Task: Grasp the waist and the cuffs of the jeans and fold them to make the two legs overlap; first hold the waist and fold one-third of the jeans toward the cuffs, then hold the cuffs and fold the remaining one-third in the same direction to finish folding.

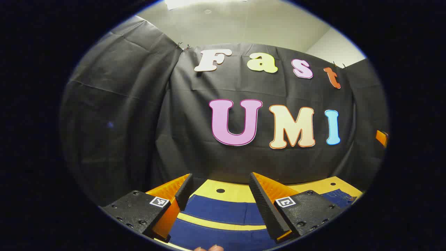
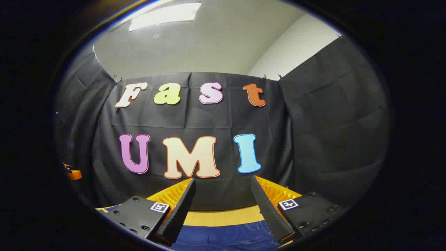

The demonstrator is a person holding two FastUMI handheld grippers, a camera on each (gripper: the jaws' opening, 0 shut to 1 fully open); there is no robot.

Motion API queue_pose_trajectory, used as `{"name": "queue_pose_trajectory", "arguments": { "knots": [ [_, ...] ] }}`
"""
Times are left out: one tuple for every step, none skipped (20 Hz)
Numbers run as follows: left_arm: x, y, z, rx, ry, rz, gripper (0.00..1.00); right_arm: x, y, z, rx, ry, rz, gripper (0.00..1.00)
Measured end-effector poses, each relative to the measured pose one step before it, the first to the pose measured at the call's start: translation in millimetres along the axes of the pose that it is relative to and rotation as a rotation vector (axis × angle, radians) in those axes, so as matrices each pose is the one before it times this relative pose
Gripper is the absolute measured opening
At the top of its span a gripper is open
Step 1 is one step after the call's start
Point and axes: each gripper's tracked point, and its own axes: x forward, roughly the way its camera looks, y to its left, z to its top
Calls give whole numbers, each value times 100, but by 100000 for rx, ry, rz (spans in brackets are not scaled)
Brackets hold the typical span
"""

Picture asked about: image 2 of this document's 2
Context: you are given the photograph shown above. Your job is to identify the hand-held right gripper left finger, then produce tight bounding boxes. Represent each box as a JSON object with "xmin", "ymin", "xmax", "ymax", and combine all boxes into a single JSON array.
[{"xmin": 96, "ymin": 178, "xmax": 196, "ymax": 246}]

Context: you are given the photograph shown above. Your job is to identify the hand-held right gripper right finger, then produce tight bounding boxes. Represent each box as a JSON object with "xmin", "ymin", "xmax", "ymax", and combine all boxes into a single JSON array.
[{"xmin": 251, "ymin": 175, "xmax": 349, "ymax": 244}]

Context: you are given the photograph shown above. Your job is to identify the blue denim jeans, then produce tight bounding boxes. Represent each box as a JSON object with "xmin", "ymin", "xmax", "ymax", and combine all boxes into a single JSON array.
[{"xmin": 171, "ymin": 220, "xmax": 281, "ymax": 251}]

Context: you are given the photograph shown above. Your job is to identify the black backdrop cloth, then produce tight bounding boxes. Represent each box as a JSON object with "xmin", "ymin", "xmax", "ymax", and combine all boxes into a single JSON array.
[{"xmin": 54, "ymin": 35, "xmax": 391, "ymax": 211}]

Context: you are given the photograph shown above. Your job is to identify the ceiling light panel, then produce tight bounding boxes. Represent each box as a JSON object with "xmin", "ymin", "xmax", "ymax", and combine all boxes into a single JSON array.
[{"xmin": 128, "ymin": 2, "xmax": 202, "ymax": 32}]

